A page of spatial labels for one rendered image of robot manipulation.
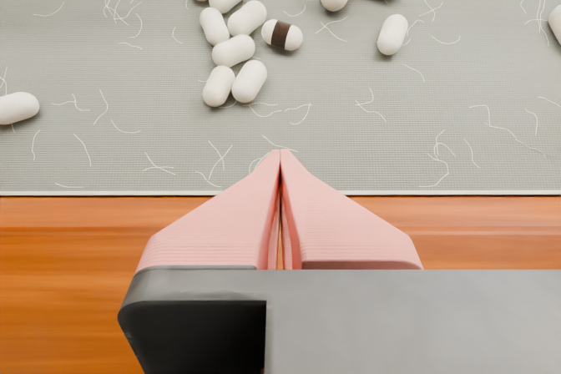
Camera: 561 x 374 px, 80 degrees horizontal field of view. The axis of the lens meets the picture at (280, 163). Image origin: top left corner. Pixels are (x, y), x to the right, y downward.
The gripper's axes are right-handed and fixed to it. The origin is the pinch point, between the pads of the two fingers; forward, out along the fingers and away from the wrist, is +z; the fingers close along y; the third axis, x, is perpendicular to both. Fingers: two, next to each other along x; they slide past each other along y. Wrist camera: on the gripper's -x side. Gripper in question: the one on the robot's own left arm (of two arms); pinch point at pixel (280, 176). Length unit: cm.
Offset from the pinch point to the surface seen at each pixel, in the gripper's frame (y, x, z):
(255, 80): 1.8, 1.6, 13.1
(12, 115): 18.8, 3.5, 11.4
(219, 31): 4.5, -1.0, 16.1
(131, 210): 9.8, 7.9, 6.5
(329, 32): -3.9, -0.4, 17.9
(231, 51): 3.5, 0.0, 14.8
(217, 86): 4.4, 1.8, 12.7
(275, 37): 0.3, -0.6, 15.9
